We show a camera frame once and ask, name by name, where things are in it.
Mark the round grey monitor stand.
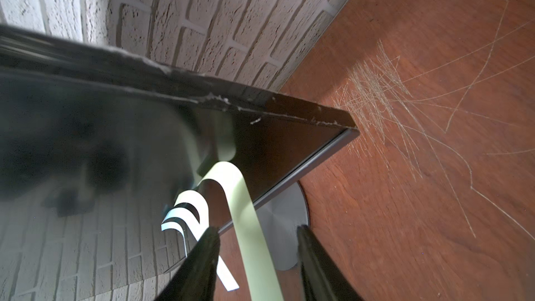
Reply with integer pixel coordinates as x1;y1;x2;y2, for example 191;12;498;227
256;182;310;271

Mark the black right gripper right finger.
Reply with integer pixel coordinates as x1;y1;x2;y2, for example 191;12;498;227
297;225;364;301

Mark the black flat monitor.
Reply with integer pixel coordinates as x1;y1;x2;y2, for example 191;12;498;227
1;25;359;300

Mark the blue sticky note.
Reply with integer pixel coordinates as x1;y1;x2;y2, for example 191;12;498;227
162;190;240;291
161;221;188;256

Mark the light green sticky note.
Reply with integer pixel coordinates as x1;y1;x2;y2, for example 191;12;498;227
203;162;284;300

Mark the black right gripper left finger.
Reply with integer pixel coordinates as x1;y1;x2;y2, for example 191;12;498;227
155;227;220;301

